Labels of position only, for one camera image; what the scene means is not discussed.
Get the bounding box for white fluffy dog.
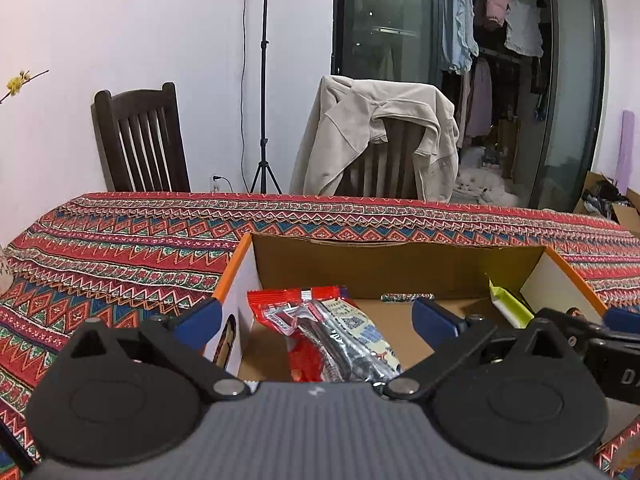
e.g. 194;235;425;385
456;169;520;206

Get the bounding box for beige jacket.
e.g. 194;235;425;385
290;75;460;204

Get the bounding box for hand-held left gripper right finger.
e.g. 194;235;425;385
382;296;583;401

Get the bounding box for white hanging shirt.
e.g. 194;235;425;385
505;0;545;58

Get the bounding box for wardrobe with hanging clothes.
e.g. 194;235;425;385
330;0;608;211

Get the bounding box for purple yoga mat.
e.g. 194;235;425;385
619;110;637;193

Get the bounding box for orange cardboard box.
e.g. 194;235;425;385
202;232;610;386

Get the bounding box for light blue hanging shirt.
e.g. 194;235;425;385
440;0;480;76

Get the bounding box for mauve hanging coat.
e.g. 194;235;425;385
459;57;493;148

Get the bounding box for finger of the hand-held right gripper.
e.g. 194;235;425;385
537;308;608;358
604;307;640;333

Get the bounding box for yellow flower branches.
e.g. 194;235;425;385
0;69;51;105

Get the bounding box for brown wooden chair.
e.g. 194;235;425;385
336;116;426;198

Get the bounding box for dark wooden chair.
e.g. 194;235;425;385
91;82;192;193

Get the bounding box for black power cable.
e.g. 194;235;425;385
239;0;252;192

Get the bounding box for studio light on stand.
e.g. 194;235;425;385
248;0;283;194

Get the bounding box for floral ceramic vase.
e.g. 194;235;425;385
0;245;13;293

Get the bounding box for brown cardboard box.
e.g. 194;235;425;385
572;172;640;238

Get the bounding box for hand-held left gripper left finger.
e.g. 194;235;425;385
57;298;251;403

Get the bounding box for small clear cookie packet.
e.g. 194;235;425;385
609;435;640;473

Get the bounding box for red blue snack packet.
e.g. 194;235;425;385
246;286;403;385

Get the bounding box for pink hanging garment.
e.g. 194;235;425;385
485;0;511;28

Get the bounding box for long green snack packet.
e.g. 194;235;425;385
487;274;535;330

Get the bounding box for red patterned tablecloth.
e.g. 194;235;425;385
0;191;640;480

